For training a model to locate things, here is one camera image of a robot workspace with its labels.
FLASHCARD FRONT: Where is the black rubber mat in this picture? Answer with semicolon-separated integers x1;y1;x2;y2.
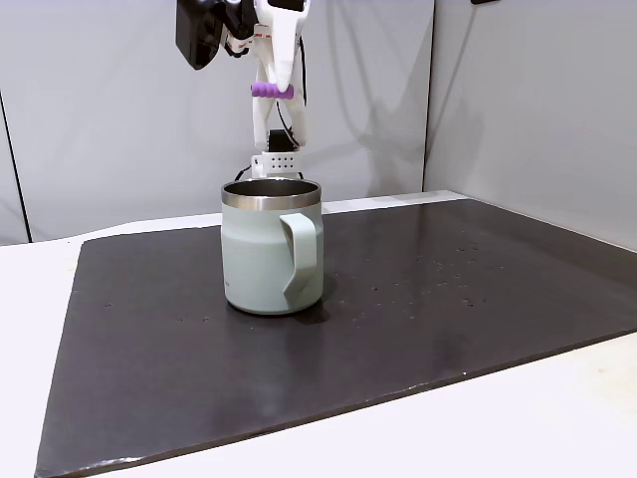
33;198;637;478

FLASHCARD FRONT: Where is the pale green steel mug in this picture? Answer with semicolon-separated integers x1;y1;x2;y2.
220;178;325;316

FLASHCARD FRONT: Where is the black camera box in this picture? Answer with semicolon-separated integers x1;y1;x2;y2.
174;0;245;71

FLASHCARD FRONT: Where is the purple ribbed pen grip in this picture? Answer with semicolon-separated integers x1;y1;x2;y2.
250;81;297;102

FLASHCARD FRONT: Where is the black thin pole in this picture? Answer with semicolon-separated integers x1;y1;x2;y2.
0;89;33;245

